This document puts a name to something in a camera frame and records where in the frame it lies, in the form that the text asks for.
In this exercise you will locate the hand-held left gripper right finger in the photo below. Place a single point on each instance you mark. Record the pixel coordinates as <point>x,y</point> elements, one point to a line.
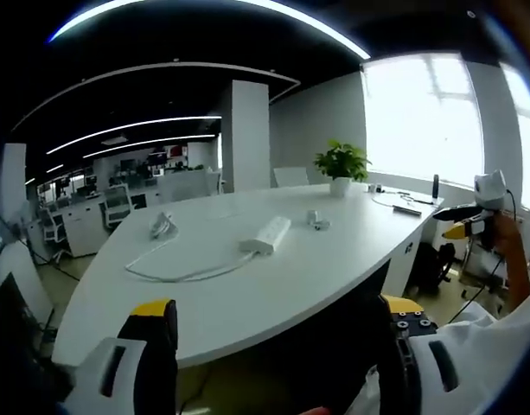
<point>424,376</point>

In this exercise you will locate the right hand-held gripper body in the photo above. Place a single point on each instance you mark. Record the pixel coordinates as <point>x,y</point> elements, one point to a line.
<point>491,192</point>

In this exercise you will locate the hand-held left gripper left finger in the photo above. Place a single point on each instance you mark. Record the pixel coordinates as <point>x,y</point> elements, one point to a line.
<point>117,380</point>

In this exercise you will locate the white charger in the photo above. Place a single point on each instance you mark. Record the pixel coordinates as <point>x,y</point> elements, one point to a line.
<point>316,219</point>

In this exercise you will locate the white power strip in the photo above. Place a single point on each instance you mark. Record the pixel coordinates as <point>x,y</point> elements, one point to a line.
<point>268,235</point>

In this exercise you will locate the small white desk gadget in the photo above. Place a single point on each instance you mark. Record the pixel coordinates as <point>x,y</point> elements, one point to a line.
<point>375,188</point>

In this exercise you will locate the white office workstation desk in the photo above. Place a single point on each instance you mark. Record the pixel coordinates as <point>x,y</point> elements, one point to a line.
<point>81,229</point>

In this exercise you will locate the person's right hand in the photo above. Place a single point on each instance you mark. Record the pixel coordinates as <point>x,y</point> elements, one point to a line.
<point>506,235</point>

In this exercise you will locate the person's left hand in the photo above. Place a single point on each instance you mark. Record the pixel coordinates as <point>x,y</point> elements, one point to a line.
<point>318,411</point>

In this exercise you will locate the black bottle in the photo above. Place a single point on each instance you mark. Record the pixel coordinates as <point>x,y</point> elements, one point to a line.
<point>436,186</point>

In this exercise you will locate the black backpack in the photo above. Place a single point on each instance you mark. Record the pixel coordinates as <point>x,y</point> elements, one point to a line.
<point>433,266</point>

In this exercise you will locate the dark flat bar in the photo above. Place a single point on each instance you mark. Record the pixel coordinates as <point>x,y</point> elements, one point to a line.
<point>406,209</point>

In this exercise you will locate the person's white shirt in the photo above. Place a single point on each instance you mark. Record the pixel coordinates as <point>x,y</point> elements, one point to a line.
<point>506,359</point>

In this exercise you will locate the bright window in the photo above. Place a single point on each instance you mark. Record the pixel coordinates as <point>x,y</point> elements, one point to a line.
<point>420,116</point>

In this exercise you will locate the green potted plant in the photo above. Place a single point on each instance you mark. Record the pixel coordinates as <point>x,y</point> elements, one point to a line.
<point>343,166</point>

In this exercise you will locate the white panel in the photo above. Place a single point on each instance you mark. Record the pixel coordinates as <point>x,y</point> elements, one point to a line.
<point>20,276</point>

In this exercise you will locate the white mesh office chair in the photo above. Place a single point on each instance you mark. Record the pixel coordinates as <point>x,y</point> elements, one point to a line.
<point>117,205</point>
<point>53,229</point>

